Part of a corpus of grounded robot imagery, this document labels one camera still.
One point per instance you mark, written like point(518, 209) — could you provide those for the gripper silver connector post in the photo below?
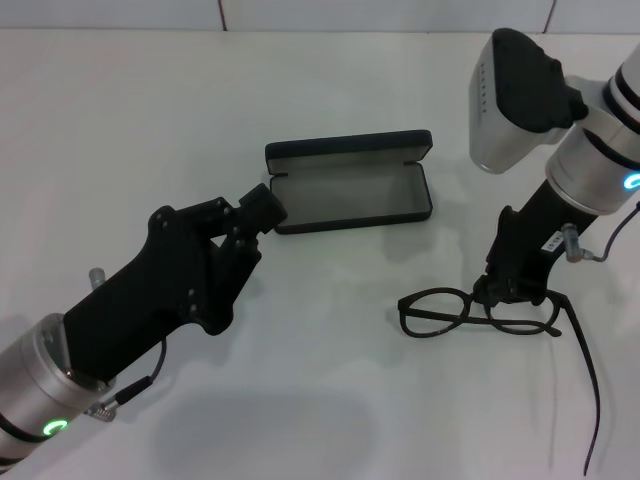
point(571, 240)
point(96, 277)

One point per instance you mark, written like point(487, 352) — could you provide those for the left gripper silver connector post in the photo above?
point(96, 277)

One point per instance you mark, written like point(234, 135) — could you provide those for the black glasses case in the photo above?
point(350, 200)

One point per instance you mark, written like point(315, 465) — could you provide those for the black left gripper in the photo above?
point(150, 295)

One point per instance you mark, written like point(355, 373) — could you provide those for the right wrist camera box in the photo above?
point(500, 125)

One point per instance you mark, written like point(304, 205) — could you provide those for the right gripper silver connector post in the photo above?
point(571, 240)

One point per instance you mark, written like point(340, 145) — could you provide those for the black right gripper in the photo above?
point(525, 245)

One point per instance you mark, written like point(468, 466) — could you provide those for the black frame glasses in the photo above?
point(404, 315)

